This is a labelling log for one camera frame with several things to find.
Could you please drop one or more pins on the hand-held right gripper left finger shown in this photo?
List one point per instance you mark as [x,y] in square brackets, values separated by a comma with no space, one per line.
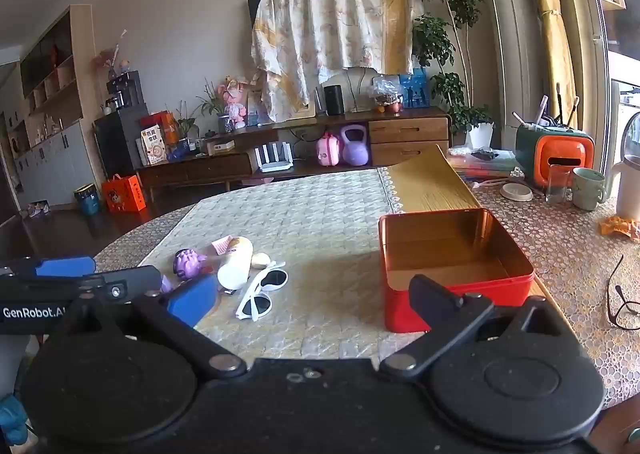
[192,301]

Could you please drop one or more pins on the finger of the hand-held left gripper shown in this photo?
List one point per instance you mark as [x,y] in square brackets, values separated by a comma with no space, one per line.
[117,286]
[65,267]

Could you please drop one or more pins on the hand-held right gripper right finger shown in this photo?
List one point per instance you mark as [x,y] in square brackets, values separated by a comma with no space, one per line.
[432,299]

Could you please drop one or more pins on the purple toy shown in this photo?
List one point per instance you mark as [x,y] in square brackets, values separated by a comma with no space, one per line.
[186,264]

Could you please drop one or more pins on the red tin box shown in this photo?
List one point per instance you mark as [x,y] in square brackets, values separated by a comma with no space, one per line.
[450,254]

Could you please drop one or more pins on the white bottle with yellow label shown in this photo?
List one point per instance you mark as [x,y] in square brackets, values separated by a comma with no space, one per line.
[235,266]

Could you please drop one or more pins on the pink ridged tray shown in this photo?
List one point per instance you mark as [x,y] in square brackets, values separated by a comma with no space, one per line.
[220,245]

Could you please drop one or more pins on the white sunglasses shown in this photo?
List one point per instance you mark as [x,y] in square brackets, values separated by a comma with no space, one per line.
[260,291]

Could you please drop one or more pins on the person's left hand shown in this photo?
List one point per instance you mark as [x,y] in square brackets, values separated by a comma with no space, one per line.
[12,416]

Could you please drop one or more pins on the blue bin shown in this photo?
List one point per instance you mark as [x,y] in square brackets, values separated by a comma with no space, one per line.
[87,201]

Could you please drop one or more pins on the small beige egg-shaped object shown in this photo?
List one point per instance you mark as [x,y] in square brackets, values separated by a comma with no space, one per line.
[260,260]

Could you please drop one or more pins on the orange cardboard box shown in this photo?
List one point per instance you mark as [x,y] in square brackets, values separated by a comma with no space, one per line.
[124,194]

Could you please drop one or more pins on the yellow table cloth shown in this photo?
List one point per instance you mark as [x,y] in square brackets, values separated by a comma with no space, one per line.
[430,184]

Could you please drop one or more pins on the pink spoon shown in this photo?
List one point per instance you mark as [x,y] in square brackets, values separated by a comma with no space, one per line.
[482,182]

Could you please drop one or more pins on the white round lid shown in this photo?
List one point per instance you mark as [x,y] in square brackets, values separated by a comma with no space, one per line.
[516,191]

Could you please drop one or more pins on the cream quilted table mat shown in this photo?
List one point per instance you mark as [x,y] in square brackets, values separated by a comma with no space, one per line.
[310,229]

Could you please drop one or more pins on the black mini fridge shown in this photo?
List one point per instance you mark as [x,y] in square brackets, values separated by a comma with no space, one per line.
[117,139]

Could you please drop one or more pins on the stack of books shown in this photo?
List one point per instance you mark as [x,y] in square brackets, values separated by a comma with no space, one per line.
[485,166]

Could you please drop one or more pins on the white and orange snack box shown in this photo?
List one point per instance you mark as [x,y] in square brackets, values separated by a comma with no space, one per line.
[154,146]

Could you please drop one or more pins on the dark dish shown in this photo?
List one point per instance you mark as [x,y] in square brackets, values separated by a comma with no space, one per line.
[482,152]

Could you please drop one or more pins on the small flat box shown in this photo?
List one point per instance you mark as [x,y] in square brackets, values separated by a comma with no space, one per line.
[220,147]

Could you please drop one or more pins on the white router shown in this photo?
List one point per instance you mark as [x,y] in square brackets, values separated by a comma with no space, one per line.
[272,161]

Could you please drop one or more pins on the orange gift bag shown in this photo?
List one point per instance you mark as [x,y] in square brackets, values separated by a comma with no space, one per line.
[162,126]

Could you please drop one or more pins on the wooden media cabinet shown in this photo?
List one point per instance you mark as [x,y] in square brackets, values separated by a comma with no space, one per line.
[405,134]

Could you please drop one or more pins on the clear drinking glass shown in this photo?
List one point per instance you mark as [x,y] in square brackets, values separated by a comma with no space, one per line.
[557,186]

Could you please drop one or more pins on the purple kettlebell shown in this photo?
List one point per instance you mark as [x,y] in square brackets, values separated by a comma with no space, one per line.
[355,149]

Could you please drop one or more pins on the white plant pot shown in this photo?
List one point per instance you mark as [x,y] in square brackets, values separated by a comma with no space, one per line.
[480,136]

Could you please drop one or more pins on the small potted green plant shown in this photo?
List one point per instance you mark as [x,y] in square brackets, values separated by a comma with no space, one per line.
[186,126]

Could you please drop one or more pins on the pink toy suitcase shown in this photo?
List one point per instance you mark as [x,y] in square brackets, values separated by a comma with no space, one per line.
[328,151]

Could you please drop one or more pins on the pale green mug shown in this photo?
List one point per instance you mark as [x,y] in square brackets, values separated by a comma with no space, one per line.
[587,179]
[586,200]

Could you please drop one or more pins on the dark-framed eyeglasses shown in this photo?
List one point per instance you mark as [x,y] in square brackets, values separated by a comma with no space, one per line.
[616,306]

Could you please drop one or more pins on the black coffee machine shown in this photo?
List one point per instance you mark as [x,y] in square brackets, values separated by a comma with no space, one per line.
[125,91]

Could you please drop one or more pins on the orange and green desk organizer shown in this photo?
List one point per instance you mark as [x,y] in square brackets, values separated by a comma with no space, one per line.
[555,151]

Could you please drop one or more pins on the potted orchid plant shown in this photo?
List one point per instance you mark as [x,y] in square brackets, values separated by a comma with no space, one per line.
[215,106]

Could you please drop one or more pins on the orange snack wrapper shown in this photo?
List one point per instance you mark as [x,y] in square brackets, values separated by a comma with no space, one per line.
[620,226]

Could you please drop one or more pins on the pink plush doll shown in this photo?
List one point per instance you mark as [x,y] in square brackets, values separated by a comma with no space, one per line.
[235,104]

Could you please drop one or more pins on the blue box with silhouettes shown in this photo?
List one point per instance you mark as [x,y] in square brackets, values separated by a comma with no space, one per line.
[415,89]

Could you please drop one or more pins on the plastic bag of fruit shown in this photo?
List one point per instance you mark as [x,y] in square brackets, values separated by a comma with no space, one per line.
[385,91]

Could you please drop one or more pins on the dried flower arrangement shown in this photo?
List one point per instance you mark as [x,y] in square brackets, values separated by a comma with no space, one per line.
[111,56]

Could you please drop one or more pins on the white tube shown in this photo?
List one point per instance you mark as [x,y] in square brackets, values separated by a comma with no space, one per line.
[542,110]

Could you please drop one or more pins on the black speaker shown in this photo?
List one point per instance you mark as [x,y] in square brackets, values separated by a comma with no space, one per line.
[334,100]

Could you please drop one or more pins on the white jug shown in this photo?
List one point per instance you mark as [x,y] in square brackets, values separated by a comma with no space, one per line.
[629,189]

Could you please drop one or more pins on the cream shell-shaped ornament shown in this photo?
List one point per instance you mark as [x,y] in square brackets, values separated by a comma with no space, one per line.
[357,84]

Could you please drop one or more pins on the white washing machine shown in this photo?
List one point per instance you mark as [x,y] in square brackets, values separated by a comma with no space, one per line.
[627,119]

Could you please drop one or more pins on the white floor air conditioner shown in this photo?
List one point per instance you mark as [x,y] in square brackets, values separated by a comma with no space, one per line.
[510,34]

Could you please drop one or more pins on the yellow curtain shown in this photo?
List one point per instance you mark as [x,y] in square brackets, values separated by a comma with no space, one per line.
[552,34]

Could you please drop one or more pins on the floral bedsheet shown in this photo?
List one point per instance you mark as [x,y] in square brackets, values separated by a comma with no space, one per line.
[325,24]

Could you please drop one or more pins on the black television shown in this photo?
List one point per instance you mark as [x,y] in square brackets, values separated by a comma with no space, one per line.
[254,9]

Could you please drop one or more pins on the wooden wall shelving unit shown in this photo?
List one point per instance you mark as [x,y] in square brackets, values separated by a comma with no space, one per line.
[55,134]

